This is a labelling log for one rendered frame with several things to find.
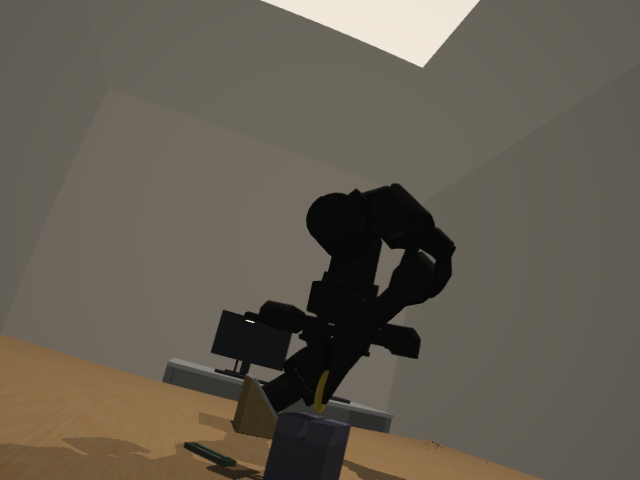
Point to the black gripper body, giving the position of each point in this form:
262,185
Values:
402,341

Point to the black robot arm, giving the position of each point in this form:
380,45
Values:
349,228

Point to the gold coin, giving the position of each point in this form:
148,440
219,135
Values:
319,392

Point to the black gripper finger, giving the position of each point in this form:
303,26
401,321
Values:
321,353
345,357

